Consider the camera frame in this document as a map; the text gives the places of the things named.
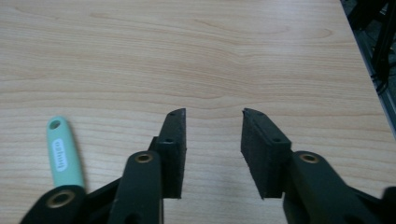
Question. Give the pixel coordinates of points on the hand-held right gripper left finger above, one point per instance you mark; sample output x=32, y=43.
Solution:
x=172, y=155

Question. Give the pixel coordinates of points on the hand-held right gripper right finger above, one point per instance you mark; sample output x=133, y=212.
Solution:
x=264, y=158

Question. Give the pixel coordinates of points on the black metal stand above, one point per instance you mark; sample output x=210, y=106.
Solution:
x=375, y=34

